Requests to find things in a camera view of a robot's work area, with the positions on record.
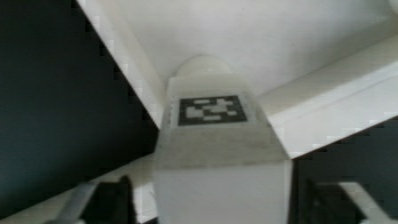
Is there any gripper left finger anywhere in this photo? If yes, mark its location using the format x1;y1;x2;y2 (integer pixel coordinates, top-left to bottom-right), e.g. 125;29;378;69
44;176;138;224

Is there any white front fence bar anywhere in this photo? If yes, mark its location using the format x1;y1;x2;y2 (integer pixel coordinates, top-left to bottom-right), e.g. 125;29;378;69
0;157;157;224

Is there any white square tabletop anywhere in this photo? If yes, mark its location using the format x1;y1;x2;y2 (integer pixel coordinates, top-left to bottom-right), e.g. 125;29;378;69
76;0;398;156

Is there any white table leg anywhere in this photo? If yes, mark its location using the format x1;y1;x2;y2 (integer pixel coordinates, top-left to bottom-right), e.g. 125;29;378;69
150;73;294;224

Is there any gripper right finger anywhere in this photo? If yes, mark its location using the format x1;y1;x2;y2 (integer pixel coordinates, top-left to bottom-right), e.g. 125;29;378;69
294;181;398;224

